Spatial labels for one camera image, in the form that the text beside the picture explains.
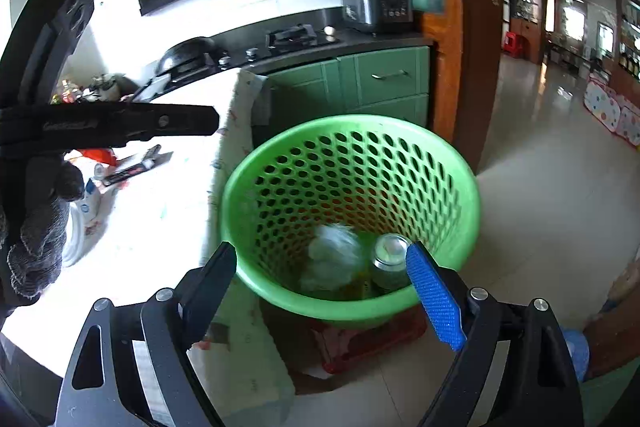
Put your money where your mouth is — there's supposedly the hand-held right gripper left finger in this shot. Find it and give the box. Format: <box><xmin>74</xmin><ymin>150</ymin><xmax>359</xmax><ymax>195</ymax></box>
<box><xmin>54</xmin><ymin>241</ymin><xmax>238</xmax><ymax>427</ymax></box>

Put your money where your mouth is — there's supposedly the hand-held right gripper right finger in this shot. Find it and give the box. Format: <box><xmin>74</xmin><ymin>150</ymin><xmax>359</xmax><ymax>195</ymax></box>
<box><xmin>405</xmin><ymin>241</ymin><xmax>586</xmax><ymax>427</ymax></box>

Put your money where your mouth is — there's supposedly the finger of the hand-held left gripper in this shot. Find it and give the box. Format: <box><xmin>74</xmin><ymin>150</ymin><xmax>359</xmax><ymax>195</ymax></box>
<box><xmin>0</xmin><ymin>101</ymin><xmax>220</xmax><ymax>148</ymax></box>

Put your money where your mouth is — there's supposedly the red wrapper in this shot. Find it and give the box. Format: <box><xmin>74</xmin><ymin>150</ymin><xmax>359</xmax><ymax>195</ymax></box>
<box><xmin>75</xmin><ymin>148</ymin><xmax>119</xmax><ymax>168</ymax></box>

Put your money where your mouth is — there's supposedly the white blue milk carton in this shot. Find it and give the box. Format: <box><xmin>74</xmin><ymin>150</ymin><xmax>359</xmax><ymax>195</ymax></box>
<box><xmin>75</xmin><ymin>179</ymin><xmax>104</xmax><ymax>228</ymax></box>

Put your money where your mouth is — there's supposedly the green perforated plastic basket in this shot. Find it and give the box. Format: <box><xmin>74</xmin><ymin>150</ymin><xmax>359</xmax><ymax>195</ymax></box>
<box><xmin>220</xmin><ymin>114</ymin><xmax>482</xmax><ymax>323</ymax></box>

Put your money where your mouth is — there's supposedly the person's left hand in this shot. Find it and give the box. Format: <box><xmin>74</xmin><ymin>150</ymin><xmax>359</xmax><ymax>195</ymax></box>
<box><xmin>0</xmin><ymin>153</ymin><xmax>86</xmax><ymax>308</ymax></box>

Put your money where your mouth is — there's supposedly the green drink can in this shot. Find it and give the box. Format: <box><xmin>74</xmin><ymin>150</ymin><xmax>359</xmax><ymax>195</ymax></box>
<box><xmin>370</xmin><ymin>233</ymin><xmax>418</xmax><ymax>293</ymax></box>

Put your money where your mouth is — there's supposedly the cluster of condiment bottles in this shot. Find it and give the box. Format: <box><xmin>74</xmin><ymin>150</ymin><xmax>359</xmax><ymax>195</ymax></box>
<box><xmin>50</xmin><ymin>79</ymin><xmax>85</xmax><ymax>106</ymax></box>

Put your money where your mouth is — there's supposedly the black wok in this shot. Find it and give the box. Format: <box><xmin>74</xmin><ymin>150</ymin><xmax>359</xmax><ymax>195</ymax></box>
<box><xmin>154</xmin><ymin>37</ymin><xmax>221</xmax><ymax>80</ymax></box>

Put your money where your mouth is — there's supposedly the white printed cloth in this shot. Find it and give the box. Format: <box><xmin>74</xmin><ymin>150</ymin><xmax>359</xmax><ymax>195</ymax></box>
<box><xmin>0</xmin><ymin>69</ymin><xmax>296</xmax><ymax>427</ymax></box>

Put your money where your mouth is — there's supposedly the red plastic stool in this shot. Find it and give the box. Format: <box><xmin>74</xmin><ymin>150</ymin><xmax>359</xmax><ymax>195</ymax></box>
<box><xmin>502</xmin><ymin>32</ymin><xmax>524</xmax><ymax>58</ymax></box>
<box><xmin>312</xmin><ymin>307</ymin><xmax>428</xmax><ymax>375</ymax></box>

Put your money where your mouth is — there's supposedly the crumpled clear plastic wrapper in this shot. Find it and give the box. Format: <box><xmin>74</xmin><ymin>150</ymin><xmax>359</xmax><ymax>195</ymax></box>
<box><xmin>300</xmin><ymin>223</ymin><xmax>368</xmax><ymax>293</ymax></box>

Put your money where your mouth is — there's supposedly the black gas stove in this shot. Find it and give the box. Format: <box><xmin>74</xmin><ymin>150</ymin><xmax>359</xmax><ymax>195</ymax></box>
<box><xmin>215</xmin><ymin>24</ymin><xmax>341</xmax><ymax>64</ymax></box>

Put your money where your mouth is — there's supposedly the green kitchen cabinet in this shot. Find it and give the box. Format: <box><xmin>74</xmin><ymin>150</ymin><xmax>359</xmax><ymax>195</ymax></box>
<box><xmin>250</xmin><ymin>46</ymin><xmax>432</xmax><ymax>148</ymax></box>

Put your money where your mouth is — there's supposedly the brown wooden door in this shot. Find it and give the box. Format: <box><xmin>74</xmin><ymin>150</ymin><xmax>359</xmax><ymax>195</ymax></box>
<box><xmin>357</xmin><ymin>0</ymin><xmax>503</xmax><ymax>172</ymax></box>

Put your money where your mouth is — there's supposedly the polka dot playpen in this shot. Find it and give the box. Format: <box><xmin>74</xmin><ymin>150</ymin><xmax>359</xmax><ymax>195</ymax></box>
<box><xmin>584</xmin><ymin>77</ymin><xmax>640</xmax><ymax>148</ymax></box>

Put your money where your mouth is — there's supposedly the wooden display cabinet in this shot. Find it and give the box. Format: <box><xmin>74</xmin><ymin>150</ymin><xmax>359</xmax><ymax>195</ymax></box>
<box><xmin>617</xmin><ymin>0</ymin><xmax>640</xmax><ymax>80</ymax></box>
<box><xmin>505</xmin><ymin>0</ymin><xmax>546</xmax><ymax>64</ymax></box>

